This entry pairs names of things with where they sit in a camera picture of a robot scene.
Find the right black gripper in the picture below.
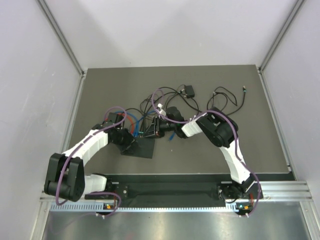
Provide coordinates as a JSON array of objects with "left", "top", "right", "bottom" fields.
[{"left": 144, "top": 116, "right": 177, "bottom": 139}]

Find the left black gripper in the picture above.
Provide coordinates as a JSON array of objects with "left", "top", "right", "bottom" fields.
[{"left": 111, "top": 127, "right": 140, "bottom": 155}]

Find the red ethernet cable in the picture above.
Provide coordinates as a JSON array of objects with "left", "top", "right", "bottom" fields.
[{"left": 119, "top": 112, "right": 136, "bottom": 133}]

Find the blue ethernet cable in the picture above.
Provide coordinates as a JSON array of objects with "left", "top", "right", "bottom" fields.
[{"left": 119, "top": 111, "right": 176, "bottom": 142}]

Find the black network switch box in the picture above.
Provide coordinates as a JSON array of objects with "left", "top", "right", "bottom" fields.
[{"left": 118, "top": 137, "right": 155, "bottom": 159}]

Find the black cable with green tip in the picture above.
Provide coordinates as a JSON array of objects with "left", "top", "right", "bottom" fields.
[{"left": 224, "top": 86, "right": 247, "bottom": 116}]

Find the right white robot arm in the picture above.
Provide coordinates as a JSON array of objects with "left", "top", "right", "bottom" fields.
[{"left": 142, "top": 104, "right": 255, "bottom": 198}]

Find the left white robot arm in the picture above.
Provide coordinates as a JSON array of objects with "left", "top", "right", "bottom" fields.
[{"left": 44, "top": 112, "right": 137, "bottom": 206}]

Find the dark grey table mat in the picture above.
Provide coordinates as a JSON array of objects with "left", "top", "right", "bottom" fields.
[{"left": 69, "top": 65, "right": 289, "bottom": 175}]

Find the black power adapter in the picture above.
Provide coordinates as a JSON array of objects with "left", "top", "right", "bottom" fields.
[{"left": 184, "top": 85, "right": 195, "bottom": 99}]

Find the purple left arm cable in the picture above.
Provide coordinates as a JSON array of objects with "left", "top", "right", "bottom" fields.
[{"left": 54, "top": 106, "right": 127, "bottom": 218}]

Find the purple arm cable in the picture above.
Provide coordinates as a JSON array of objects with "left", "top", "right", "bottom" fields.
[
  {"left": 151, "top": 88, "right": 262, "bottom": 218},
  {"left": 54, "top": 106, "right": 127, "bottom": 218}
]

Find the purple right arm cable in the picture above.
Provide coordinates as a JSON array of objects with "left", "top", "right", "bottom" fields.
[{"left": 151, "top": 88, "right": 262, "bottom": 218}]

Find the grey slotted cable duct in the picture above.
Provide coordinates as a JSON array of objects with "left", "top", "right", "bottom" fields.
[{"left": 50, "top": 202, "right": 239, "bottom": 213}]

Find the aluminium profile rail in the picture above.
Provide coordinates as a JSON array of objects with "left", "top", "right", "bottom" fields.
[{"left": 39, "top": 181, "right": 313, "bottom": 201}]

